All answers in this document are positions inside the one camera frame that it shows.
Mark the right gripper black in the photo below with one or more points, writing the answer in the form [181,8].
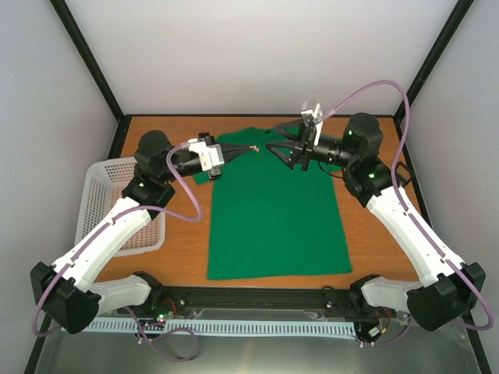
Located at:
[306,137]

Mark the green t-shirt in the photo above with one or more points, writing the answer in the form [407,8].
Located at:
[268,220]

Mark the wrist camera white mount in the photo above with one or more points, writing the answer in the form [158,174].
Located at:
[312,113]
[210,155]

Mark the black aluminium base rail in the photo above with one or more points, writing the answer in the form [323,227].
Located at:
[328,301]

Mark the left black frame post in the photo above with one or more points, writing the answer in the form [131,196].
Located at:
[79,41]

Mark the white plastic basket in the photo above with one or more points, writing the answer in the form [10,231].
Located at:
[103,185]

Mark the black brooch box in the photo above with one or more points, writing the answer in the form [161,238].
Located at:
[403,174]

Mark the black frame post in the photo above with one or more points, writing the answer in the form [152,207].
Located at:
[79,41]
[438,47]

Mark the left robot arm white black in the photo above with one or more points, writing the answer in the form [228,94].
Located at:
[67,291]

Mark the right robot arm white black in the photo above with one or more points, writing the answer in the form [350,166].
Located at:
[446,285]

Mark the right black frame post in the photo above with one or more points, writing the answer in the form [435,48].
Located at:
[438,47]

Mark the small electronics board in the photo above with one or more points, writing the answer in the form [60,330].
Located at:
[161,315]

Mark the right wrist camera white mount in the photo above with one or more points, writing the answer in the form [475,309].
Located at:
[312,113]

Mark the light blue cable duct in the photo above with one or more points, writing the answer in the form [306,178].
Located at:
[225,328]

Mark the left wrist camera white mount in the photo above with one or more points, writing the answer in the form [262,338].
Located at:
[210,155]

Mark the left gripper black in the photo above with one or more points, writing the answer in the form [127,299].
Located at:
[226,147]

